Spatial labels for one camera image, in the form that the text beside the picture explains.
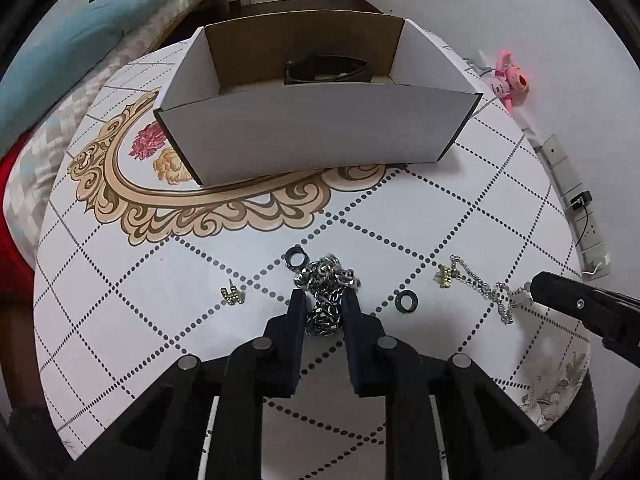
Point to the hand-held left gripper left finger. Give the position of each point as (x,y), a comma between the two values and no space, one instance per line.
(298,312)

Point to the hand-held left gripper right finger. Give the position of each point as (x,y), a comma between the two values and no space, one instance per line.
(350,312)

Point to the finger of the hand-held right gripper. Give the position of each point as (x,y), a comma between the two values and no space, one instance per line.
(565,297)

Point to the white cardboard box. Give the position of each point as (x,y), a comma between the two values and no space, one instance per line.
(320,130)

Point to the gold stud earring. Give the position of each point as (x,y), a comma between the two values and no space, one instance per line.
(231,295)

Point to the black plug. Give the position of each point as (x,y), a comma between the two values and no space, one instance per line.
(581,200)

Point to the white power strip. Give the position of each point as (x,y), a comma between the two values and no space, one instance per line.
(562,165)

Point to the pink pig toy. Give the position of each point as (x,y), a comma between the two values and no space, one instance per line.
(510,77)

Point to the red cloth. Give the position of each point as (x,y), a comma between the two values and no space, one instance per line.
(12,220)

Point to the grey patterned quilt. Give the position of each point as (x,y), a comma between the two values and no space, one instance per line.
(35,160)

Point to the blue blanket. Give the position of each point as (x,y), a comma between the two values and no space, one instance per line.
(60,60)

